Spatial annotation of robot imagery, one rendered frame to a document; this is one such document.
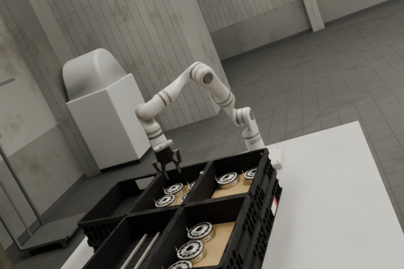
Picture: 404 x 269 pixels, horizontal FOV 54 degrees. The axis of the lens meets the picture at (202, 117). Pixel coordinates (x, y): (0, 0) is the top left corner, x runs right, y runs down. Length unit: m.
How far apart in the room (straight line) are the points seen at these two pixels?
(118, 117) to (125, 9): 1.81
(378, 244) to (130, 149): 4.40
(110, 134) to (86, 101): 0.56
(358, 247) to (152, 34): 5.20
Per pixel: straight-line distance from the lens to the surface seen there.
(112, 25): 6.49
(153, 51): 6.31
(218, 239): 1.55
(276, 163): 2.17
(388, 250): 1.48
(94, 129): 5.69
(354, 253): 1.50
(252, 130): 2.10
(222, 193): 1.86
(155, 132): 1.73
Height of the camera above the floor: 1.63
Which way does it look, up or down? 14 degrees down
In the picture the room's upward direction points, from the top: 23 degrees counter-clockwise
